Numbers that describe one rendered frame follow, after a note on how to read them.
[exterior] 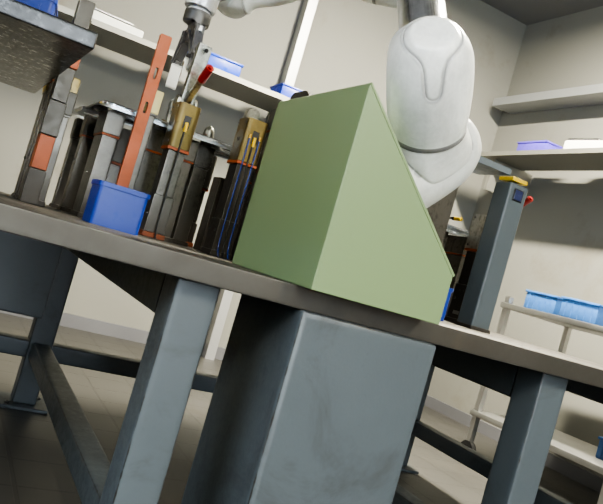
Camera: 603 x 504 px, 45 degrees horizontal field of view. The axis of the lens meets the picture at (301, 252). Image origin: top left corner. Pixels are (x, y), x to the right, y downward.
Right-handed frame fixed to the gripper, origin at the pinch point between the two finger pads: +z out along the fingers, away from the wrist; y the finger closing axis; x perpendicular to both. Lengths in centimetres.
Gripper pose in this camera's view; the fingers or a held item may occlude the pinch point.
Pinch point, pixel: (178, 81)
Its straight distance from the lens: 209.7
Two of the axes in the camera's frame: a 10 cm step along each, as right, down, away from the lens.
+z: -2.8, 9.6, -0.2
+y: -4.4, -1.1, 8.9
